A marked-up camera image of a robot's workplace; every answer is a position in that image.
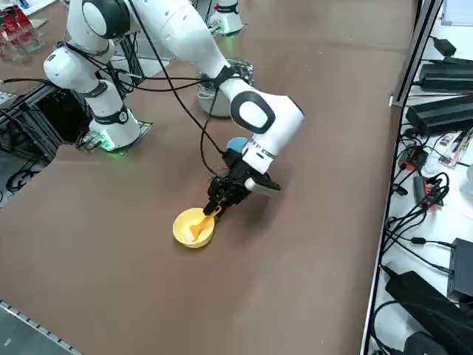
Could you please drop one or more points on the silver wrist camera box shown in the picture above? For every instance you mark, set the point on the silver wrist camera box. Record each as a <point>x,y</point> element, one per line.
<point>264,188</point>

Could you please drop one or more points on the large black power adapter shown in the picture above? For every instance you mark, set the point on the large black power adapter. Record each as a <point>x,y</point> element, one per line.
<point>417,296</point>

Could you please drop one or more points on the printed paper card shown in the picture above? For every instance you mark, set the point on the printed paper card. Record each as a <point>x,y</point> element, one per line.
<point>449,142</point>

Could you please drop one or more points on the aluminium rail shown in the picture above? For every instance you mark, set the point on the aluminium rail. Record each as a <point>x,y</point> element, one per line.
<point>22,318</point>

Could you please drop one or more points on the black power supply brick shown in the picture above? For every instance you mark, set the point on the black power supply brick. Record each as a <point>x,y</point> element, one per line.
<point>439,114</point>
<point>447,77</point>

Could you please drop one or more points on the black metal frame stand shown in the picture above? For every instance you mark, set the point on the black metal frame stand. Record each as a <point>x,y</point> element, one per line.
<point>55,111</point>

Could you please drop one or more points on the orange black power strip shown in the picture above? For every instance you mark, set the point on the orange black power strip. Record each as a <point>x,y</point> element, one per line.
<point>414,159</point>

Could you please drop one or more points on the black electronics box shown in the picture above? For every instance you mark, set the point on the black electronics box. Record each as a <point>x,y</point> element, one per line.
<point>462,266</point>

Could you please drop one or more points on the grey electric cooking pot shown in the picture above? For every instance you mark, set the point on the grey electric cooking pot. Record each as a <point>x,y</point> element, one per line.
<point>221,109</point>

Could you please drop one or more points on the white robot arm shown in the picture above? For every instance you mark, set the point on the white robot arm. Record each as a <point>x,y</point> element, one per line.
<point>184,33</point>
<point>227,16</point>

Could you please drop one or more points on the aluminium frame post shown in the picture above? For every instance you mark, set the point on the aluminium frame post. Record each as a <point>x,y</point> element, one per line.
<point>417,48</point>

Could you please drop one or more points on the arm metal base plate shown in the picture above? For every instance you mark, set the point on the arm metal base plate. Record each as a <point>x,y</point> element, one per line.
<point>146,127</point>

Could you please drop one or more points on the glass pot lid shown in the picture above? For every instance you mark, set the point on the glass pot lid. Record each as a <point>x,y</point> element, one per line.
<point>244,68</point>

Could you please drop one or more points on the clear acrylic rack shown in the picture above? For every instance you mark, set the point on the clear acrylic rack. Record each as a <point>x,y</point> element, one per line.
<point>18,48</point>

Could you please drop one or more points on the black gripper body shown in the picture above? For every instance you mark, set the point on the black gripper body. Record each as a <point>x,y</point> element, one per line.
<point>238,185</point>

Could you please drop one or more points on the yellow plastic bowl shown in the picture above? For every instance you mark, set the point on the yellow plastic bowl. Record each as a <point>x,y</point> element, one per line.
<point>183,229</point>

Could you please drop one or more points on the blue plastic cup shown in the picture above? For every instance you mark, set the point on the blue plastic cup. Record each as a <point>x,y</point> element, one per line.
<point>236,143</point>

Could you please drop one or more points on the small black power adapter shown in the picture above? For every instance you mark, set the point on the small black power adapter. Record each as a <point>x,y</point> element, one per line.
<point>445,46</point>

